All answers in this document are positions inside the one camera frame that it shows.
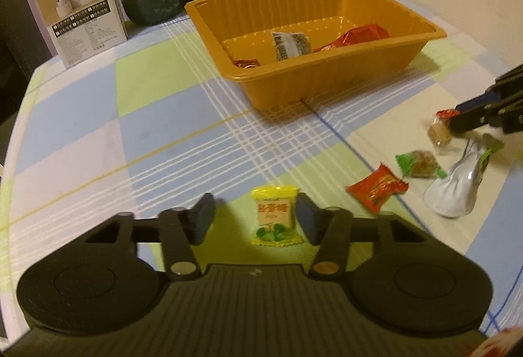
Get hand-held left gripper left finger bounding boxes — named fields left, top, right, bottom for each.
left=82, top=193, right=216, bottom=280

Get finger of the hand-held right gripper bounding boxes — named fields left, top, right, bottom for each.
left=455, top=93, right=504, bottom=116
left=448, top=105, right=508, bottom=136

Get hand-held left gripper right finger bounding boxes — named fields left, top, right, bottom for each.
left=295, top=193, right=434, bottom=280

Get yellow candy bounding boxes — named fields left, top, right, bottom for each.
left=251, top=186, right=300, bottom=247

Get clear brown candy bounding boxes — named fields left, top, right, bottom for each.
left=427, top=114, right=454, bottom=147

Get green brown candy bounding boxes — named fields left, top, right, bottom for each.
left=395, top=150, right=449, bottom=180

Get long silver green snack packet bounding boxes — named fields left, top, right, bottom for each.
left=424, top=133, right=505, bottom=218

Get crinkled red gold snack packet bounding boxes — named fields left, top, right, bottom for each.
left=346, top=163, right=409, bottom=215

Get orange plastic tray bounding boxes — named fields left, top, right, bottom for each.
left=185, top=0, right=448, bottom=110

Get grey clear snack packet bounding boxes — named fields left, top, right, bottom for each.
left=271, top=30, right=313, bottom=61

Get white cardboard product box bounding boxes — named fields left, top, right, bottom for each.
left=33, top=0, right=128, bottom=70

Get red white cloth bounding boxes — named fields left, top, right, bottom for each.
left=480, top=326, right=523, bottom=357

